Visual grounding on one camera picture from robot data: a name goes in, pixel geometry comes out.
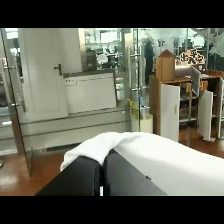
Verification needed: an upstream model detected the wooden cabinet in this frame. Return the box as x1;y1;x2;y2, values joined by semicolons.
148;49;224;142

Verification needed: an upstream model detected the white door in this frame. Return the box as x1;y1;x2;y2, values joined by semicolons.
17;28;70;122

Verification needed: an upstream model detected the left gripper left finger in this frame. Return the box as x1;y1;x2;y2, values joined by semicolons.
35;155;102;196

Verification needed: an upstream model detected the white T-shirt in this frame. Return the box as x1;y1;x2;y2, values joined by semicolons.
59;131;224;196

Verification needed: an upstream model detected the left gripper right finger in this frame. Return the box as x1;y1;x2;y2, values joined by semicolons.
103;148;168;196

